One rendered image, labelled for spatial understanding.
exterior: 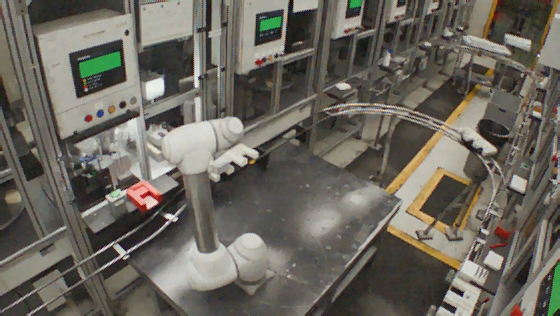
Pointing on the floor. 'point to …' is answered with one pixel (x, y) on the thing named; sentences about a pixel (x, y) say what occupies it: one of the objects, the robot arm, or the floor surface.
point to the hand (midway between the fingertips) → (162, 138)
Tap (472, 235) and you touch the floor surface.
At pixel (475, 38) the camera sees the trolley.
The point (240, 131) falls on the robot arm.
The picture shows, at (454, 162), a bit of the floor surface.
